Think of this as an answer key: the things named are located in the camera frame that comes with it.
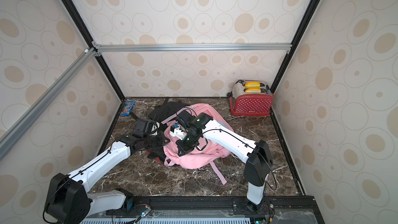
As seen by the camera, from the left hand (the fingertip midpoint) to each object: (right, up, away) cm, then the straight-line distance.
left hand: (174, 139), depth 81 cm
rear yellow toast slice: (+48, +32, +20) cm, 61 cm away
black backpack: (-16, +12, +22) cm, 30 cm away
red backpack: (-10, -12, +5) cm, 17 cm away
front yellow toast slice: (+47, +28, +16) cm, 57 cm away
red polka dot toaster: (+45, +23, +17) cm, 54 cm away
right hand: (+3, -7, -9) cm, 12 cm away
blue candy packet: (-39, +19, +32) cm, 54 cm away
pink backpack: (+18, -7, +2) cm, 20 cm away
